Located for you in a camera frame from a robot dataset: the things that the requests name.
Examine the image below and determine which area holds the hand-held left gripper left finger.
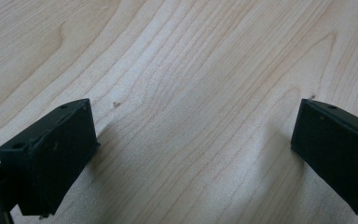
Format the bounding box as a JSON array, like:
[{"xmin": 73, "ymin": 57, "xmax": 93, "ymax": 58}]
[{"xmin": 0, "ymin": 98, "xmax": 101, "ymax": 218}]

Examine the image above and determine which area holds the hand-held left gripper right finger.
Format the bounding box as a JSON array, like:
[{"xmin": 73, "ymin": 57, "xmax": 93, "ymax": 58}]
[{"xmin": 290, "ymin": 98, "xmax": 358, "ymax": 216}]

